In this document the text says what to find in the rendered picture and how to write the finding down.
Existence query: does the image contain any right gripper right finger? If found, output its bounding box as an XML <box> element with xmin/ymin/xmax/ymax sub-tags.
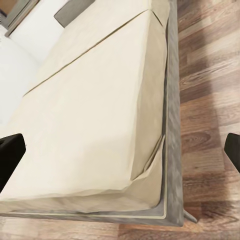
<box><xmin>224</xmin><ymin>133</ymin><xmax>240</xmax><ymax>173</ymax></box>

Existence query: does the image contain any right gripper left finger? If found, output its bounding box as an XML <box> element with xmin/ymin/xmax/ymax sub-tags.
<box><xmin>0</xmin><ymin>133</ymin><xmax>26</xmax><ymax>193</ymax></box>

